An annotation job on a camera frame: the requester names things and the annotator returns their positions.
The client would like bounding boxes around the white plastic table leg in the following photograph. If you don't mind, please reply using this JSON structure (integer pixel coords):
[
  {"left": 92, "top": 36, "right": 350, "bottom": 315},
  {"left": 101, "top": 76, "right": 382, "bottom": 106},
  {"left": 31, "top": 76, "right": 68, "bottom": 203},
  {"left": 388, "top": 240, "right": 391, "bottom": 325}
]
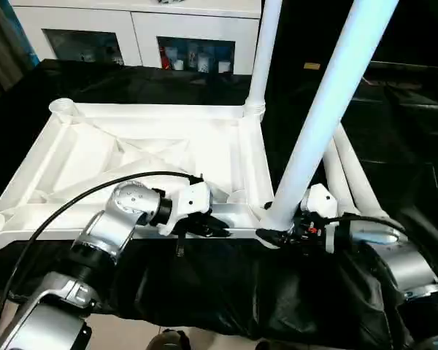
[
  {"left": 331, "top": 122, "right": 388, "bottom": 219},
  {"left": 242, "top": 0, "right": 284, "bottom": 121},
  {"left": 323, "top": 138, "right": 362, "bottom": 219},
  {"left": 258, "top": 0, "right": 401, "bottom": 234}
]

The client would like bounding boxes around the white plastic table top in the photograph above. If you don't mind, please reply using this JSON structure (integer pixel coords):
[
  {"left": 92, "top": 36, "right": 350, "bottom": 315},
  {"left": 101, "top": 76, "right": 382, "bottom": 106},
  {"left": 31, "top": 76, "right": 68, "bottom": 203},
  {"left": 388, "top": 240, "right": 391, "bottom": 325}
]
[{"left": 0, "top": 97, "right": 282, "bottom": 252}]

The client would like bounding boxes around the black mat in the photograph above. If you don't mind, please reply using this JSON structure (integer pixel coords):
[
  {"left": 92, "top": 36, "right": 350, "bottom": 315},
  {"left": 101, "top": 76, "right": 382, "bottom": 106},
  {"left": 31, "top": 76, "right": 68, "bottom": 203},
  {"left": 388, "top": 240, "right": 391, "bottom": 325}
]
[{"left": 0, "top": 58, "right": 438, "bottom": 342}]

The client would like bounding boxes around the black left robot foot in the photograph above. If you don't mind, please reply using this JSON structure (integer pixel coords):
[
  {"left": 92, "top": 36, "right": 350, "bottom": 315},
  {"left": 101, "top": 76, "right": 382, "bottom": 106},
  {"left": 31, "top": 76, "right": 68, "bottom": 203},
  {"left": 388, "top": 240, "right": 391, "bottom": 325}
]
[{"left": 147, "top": 327, "right": 191, "bottom": 350}]

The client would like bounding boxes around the white cabinet with glass doors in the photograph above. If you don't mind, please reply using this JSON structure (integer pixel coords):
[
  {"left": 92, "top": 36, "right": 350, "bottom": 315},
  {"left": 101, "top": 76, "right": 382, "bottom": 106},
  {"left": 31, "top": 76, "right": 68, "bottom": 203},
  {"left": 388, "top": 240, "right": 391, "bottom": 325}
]
[{"left": 10, "top": 0, "right": 264, "bottom": 76}]

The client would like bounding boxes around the grey brown curtain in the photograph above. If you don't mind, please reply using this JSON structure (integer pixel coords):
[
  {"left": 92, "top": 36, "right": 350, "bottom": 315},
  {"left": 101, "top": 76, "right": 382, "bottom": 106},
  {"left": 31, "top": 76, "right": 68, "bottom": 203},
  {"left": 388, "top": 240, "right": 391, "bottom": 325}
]
[{"left": 0, "top": 0, "right": 34, "bottom": 103}]

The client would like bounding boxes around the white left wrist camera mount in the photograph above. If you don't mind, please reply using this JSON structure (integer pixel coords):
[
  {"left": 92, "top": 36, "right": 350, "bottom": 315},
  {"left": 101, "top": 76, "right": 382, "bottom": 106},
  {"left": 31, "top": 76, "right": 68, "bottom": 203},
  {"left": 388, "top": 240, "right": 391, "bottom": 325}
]
[{"left": 158, "top": 182, "right": 215, "bottom": 236}]

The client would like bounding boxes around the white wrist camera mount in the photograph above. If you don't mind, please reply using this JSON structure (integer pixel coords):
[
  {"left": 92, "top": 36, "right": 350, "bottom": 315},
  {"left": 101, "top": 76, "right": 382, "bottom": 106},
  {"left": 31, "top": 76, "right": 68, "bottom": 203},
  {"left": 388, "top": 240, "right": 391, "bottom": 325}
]
[
  {"left": 158, "top": 182, "right": 215, "bottom": 236},
  {"left": 301, "top": 184, "right": 339, "bottom": 254}
]

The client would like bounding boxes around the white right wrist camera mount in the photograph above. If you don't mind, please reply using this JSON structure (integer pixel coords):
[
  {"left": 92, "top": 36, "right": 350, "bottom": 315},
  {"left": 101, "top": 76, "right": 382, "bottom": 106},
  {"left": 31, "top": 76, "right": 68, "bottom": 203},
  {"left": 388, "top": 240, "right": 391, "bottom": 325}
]
[{"left": 301, "top": 184, "right": 339, "bottom": 254}]

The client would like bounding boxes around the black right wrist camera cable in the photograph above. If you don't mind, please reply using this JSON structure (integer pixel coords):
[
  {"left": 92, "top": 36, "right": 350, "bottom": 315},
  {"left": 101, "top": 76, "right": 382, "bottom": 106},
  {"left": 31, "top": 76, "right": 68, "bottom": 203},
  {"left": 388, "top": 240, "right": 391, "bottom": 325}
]
[{"left": 326, "top": 214, "right": 438, "bottom": 292}]

